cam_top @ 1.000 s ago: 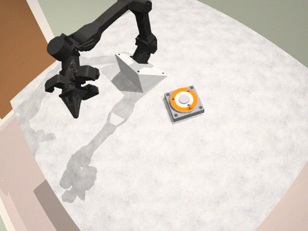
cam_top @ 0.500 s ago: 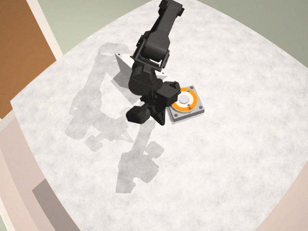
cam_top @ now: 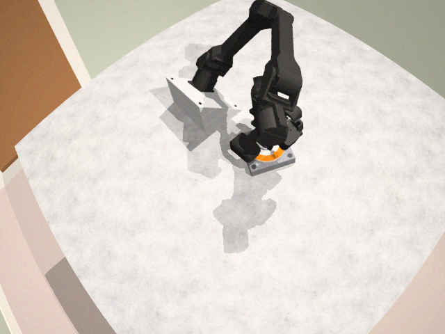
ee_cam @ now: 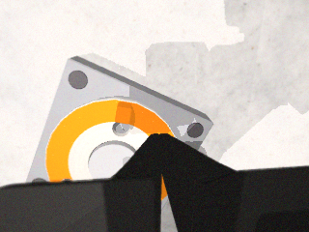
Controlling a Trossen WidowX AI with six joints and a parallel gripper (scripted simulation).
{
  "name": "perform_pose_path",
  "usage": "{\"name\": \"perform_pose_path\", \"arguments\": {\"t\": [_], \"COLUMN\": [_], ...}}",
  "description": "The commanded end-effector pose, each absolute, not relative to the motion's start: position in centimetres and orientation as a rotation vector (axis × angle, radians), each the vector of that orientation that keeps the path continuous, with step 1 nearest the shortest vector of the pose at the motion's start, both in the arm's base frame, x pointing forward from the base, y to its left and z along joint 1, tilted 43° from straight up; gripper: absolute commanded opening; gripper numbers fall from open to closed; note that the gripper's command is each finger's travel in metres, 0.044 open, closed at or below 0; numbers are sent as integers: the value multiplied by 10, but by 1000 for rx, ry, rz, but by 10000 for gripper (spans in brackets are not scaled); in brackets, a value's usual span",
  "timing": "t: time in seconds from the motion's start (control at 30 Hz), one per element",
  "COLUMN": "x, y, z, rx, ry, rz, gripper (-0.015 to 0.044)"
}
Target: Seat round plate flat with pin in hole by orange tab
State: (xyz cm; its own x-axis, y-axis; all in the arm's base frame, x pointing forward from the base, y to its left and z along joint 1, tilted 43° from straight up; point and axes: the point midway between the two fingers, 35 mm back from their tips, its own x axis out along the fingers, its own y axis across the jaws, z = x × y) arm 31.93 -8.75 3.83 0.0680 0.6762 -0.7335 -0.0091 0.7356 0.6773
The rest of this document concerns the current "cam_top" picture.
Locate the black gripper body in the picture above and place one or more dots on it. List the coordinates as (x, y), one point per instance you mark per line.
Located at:
(247, 148)

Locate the orange round plate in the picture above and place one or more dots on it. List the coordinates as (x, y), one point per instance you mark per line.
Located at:
(266, 157)

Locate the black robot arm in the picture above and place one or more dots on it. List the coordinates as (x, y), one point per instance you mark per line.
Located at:
(282, 74)

